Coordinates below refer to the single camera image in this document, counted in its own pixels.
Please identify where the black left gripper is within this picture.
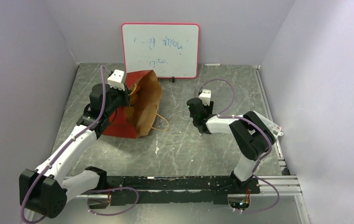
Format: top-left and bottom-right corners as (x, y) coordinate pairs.
(105, 83), (132, 117)

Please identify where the red paper bag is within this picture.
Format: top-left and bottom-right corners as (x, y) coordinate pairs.
(103, 70), (162, 139)

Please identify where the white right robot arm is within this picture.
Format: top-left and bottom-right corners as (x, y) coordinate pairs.
(187, 98), (280, 193)

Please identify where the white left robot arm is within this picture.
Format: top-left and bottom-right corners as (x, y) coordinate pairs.
(19, 84), (131, 224)

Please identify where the orange fake baguette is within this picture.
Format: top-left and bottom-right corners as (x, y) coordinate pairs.
(129, 93), (139, 106)

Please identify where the pink framed whiteboard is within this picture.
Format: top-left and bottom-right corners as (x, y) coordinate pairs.
(121, 23), (200, 79)

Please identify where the white printed card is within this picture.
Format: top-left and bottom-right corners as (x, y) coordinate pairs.
(254, 111), (284, 138)

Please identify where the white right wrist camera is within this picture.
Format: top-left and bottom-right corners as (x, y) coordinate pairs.
(198, 89), (211, 106)

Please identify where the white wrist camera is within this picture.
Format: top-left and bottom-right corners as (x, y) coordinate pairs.
(198, 89), (211, 106)
(107, 70), (126, 91)

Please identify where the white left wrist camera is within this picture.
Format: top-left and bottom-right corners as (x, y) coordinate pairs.
(107, 70), (126, 91)

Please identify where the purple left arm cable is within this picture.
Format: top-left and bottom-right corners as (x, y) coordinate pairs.
(20, 65), (108, 224)

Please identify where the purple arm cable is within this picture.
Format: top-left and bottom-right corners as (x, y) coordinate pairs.
(20, 65), (108, 224)
(198, 78), (280, 214)

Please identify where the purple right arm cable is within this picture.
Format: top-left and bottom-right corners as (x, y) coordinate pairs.
(198, 78), (280, 214)

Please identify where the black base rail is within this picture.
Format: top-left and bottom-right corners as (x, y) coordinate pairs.
(101, 175), (260, 206)

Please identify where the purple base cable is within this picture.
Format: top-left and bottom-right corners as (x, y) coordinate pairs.
(87, 186), (139, 217)

